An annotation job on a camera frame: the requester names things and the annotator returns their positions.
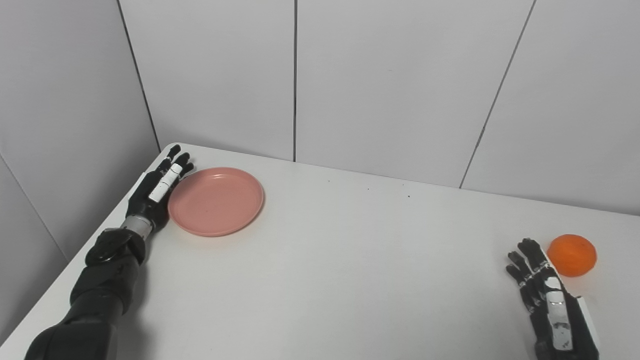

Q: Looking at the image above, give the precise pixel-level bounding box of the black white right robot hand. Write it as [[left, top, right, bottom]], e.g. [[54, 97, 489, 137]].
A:
[[505, 238, 601, 360]]

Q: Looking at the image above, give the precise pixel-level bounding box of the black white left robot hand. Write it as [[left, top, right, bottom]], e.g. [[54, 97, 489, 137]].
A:
[[125, 144, 195, 232]]

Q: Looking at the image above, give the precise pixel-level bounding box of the orange fruit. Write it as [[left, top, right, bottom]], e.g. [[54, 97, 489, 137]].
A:
[[546, 234, 598, 278]]

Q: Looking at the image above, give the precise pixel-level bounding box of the pink round plate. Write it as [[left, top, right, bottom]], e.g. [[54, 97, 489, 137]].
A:
[[168, 167, 265, 237]]

